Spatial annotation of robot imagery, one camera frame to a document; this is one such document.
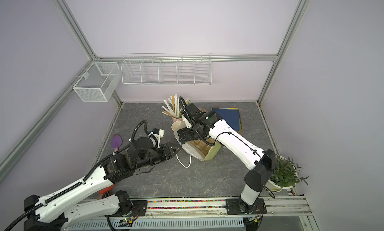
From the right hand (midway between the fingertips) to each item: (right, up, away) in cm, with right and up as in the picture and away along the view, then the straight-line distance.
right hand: (187, 137), depth 75 cm
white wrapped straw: (-9, +18, +24) cm, 32 cm away
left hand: (-3, -5, -9) cm, 11 cm away
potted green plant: (+46, -16, -7) cm, 49 cm away
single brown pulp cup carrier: (+8, -8, +16) cm, 19 cm away
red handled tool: (-25, -13, -28) cm, 40 cm away
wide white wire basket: (-16, +43, +24) cm, 51 cm away
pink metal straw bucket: (-9, +9, +24) cm, 27 cm away
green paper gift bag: (+2, -6, 0) cm, 6 cm away
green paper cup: (-8, +5, +21) cm, 23 cm away
